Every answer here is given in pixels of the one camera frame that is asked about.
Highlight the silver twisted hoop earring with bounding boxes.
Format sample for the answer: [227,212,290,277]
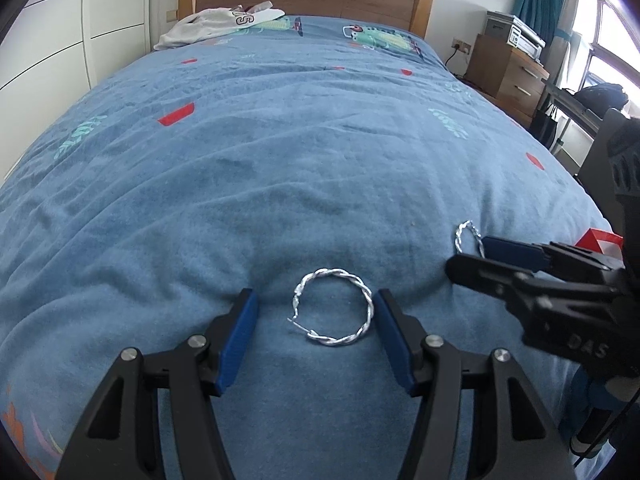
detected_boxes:
[288,268,374,348]

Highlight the red jewelry box tray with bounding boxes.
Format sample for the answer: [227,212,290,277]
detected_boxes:
[575,229,624,260]

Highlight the blue white gloved hand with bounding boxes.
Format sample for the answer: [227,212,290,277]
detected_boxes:
[566,367,639,460]

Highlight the grey office chair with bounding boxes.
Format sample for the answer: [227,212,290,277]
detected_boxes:
[576,108,627,231]

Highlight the dark hanging bag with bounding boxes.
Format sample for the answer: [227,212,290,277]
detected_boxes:
[528,105,559,150]

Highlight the dark backpack on desk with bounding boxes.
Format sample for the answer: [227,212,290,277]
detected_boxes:
[574,82,629,119]

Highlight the wooden drawer cabinet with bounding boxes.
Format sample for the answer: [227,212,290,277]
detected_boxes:
[464,35,549,128]

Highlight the white printer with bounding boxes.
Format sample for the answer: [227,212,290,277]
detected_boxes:
[484,11,546,63]

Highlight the blue patterned bedspread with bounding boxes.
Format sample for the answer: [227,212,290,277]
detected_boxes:
[1,16,608,479]

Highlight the white wardrobe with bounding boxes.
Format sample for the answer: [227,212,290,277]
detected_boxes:
[1,0,151,177]

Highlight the white garment on bed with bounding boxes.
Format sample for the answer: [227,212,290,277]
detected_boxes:
[153,1,285,51]

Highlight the wall power socket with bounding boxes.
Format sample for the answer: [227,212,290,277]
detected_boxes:
[451,38,472,55]

